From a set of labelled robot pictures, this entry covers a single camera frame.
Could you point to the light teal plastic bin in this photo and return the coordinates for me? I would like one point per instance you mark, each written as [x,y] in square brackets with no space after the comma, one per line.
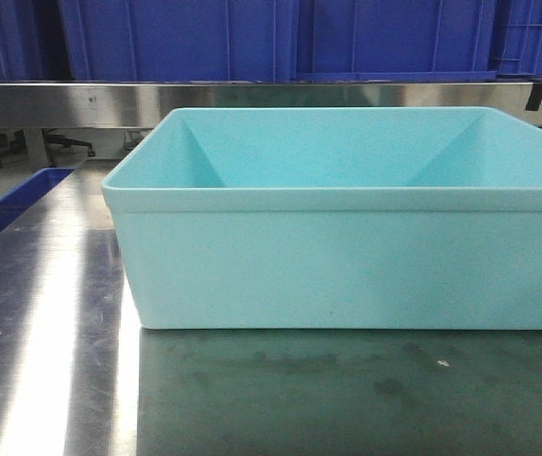
[333,218]

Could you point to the blue plastic crate centre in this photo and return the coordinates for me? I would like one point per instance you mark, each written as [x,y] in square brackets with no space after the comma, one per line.
[278,41]

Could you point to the blue plastic crate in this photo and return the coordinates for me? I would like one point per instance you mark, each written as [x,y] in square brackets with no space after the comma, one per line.
[32,42]
[278,41]
[516,50]

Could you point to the black office chair base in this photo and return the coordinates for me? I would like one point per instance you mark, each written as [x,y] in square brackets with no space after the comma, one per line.
[39,144]

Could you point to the black tape strip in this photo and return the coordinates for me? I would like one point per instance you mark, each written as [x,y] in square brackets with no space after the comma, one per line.
[535,98]

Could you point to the blue plastic crate right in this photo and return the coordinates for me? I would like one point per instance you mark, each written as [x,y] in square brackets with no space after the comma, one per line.
[516,50]

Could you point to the blue plastic crate left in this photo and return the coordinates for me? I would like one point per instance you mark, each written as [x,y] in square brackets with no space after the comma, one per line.
[32,42]

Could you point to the stainless steel shelf rail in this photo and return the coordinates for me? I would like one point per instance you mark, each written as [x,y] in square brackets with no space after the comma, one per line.
[126,105]

